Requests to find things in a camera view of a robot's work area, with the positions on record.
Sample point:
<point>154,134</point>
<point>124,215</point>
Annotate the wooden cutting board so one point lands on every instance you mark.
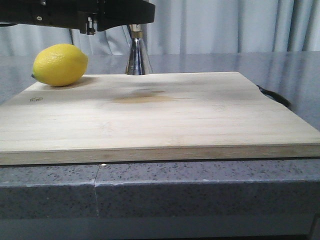
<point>156,117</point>

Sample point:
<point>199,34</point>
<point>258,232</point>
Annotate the grey curtain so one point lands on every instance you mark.
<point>190,27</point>

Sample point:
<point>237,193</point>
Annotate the black cutting board handle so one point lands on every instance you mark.
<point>275,96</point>

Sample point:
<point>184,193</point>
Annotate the silver double jigger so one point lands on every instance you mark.
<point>138,62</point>

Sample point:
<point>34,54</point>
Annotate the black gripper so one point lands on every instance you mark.
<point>77,14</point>

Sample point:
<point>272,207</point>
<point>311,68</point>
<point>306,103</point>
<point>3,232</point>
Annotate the yellow lemon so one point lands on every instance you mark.
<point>59,65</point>

